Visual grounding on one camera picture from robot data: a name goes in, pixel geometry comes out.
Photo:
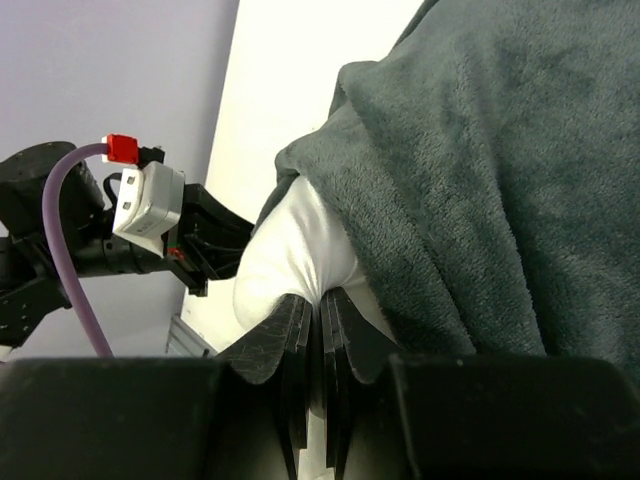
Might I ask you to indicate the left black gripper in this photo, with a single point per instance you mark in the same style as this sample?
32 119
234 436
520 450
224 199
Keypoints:
193 258

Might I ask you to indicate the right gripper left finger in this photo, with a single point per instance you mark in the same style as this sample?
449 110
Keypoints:
269 398

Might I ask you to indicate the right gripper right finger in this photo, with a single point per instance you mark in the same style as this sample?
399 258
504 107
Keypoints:
362 401

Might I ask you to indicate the white pillow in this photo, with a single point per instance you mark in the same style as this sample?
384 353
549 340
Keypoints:
300 248

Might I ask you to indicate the zebra and green pillowcase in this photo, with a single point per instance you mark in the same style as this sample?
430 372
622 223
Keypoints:
486 172

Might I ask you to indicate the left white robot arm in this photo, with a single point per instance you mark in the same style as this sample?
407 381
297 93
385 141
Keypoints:
30 287

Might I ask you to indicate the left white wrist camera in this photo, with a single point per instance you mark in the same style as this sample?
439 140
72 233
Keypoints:
149 204

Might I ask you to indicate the aluminium mounting rail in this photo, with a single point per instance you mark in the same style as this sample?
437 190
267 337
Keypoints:
184 341

